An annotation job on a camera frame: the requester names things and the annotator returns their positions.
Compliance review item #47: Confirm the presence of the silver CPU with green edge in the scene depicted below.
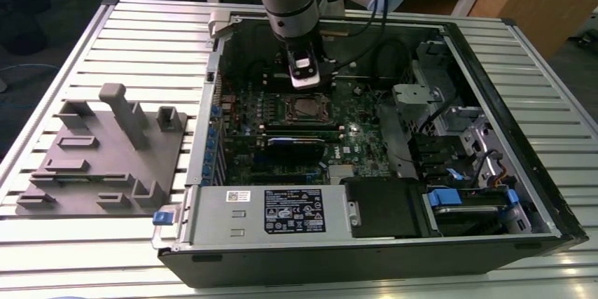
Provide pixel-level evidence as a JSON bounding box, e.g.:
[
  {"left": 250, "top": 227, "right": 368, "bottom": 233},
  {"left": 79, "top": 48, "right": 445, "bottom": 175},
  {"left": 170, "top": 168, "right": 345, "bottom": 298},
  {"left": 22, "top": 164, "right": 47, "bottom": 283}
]
[{"left": 293, "top": 97, "right": 326, "bottom": 117}]

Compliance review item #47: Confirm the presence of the CPU socket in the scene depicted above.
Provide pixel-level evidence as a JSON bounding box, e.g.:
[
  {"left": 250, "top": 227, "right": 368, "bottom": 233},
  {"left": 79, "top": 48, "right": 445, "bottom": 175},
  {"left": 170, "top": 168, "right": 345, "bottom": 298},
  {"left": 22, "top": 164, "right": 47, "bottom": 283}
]
[{"left": 282, "top": 94, "right": 338, "bottom": 125}]

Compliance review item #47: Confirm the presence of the black RAM slot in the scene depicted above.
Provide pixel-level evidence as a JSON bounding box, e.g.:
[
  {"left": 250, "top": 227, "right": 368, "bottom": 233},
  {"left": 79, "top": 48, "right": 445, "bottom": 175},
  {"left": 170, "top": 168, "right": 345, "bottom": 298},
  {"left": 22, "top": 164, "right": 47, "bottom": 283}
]
[{"left": 265, "top": 122, "right": 341, "bottom": 129}]

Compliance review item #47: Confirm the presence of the black graphics card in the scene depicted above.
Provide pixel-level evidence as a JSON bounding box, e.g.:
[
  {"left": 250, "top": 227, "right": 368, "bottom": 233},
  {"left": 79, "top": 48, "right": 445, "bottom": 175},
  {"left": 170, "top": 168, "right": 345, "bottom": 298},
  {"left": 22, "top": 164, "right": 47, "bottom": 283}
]
[{"left": 266, "top": 134, "right": 329, "bottom": 165}]

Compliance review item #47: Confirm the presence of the green motherboard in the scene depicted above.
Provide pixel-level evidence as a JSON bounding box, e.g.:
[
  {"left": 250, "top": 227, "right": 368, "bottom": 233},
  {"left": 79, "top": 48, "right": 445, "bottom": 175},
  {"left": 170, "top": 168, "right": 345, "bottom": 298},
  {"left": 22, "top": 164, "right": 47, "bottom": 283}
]
[{"left": 219, "top": 78, "right": 397, "bottom": 188}]

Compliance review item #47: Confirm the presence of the perforated metal drive cage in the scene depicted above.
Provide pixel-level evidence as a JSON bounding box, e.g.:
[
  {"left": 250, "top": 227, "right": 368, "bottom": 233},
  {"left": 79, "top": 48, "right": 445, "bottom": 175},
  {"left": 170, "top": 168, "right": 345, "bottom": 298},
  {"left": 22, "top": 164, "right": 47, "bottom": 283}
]
[{"left": 397, "top": 40, "right": 473, "bottom": 111}]

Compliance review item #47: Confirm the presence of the silver chipset heatsink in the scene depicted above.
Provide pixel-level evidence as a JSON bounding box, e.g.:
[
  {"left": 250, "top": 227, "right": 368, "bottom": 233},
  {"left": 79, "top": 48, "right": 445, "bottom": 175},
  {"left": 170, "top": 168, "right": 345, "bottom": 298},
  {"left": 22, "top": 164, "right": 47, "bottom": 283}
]
[{"left": 329, "top": 165, "right": 356, "bottom": 185}]

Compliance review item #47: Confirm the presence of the silver metal disk bay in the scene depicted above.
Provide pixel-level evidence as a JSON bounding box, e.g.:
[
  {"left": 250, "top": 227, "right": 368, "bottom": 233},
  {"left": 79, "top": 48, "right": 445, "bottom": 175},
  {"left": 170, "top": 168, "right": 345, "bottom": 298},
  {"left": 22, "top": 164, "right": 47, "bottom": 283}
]
[{"left": 441, "top": 105, "right": 520, "bottom": 190}]

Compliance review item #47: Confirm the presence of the silver power supply with label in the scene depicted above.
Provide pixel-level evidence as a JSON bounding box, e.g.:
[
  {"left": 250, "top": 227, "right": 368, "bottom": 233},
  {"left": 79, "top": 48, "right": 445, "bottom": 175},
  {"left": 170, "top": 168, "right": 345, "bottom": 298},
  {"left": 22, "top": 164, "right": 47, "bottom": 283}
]
[{"left": 185, "top": 185, "right": 352, "bottom": 248}]

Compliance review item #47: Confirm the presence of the grey plastic parts rack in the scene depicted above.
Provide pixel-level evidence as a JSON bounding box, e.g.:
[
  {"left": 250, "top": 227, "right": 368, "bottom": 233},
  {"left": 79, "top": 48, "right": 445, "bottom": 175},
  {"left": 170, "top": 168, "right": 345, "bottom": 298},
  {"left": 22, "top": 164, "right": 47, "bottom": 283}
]
[{"left": 15, "top": 83, "right": 190, "bottom": 216}]

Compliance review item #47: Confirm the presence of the black plastic shroud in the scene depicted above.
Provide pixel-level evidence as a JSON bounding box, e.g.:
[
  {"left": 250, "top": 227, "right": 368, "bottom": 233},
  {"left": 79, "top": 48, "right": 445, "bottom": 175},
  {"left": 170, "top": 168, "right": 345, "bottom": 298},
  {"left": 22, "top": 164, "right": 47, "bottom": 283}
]
[{"left": 340, "top": 176, "right": 444, "bottom": 240}]

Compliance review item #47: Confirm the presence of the hard disk in blue carrier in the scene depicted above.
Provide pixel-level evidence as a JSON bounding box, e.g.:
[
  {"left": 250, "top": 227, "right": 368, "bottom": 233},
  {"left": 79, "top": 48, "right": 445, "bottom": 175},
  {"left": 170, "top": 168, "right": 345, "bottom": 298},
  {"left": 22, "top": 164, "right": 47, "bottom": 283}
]
[{"left": 422, "top": 186, "right": 521, "bottom": 237}]

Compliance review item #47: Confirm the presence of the green RAM stick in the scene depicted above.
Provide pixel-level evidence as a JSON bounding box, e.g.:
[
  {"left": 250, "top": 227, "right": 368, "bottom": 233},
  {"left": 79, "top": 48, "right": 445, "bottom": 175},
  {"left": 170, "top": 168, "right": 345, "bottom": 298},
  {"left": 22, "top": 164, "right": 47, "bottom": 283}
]
[{"left": 54, "top": 174, "right": 103, "bottom": 183}]

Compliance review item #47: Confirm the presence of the black PC case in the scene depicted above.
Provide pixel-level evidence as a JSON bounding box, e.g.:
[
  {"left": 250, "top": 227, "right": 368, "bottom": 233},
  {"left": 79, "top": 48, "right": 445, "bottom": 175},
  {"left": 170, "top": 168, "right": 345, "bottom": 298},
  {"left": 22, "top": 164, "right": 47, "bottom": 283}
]
[{"left": 157, "top": 11, "right": 591, "bottom": 289}]

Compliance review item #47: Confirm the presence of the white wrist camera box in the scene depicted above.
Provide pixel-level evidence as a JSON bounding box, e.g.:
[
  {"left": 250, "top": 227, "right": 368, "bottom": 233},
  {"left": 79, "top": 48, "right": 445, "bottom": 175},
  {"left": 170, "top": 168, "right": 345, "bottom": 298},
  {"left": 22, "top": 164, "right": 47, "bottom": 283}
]
[{"left": 285, "top": 40, "right": 325, "bottom": 90}]

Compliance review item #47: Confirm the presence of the grey metal bracket with hole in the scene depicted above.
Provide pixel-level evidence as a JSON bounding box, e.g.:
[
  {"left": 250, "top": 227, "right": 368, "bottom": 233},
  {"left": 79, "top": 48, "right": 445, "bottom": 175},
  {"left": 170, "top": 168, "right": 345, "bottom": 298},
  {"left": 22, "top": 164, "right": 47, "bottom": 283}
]
[{"left": 392, "top": 83, "right": 445, "bottom": 132}]

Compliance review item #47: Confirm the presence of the blue floor cable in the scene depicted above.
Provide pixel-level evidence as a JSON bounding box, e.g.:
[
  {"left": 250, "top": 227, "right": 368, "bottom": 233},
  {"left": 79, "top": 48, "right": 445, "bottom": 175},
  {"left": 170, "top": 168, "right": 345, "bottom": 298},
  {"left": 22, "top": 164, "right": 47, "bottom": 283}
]
[{"left": 0, "top": 63, "right": 61, "bottom": 73}]

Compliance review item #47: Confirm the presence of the multicoloured power wire bundle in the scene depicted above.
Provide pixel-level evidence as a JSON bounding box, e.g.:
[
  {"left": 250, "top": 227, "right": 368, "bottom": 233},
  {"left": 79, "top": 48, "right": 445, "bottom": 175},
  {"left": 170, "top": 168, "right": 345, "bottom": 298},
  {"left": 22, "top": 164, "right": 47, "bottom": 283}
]
[{"left": 484, "top": 150, "right": 510, "bottom": 188}]

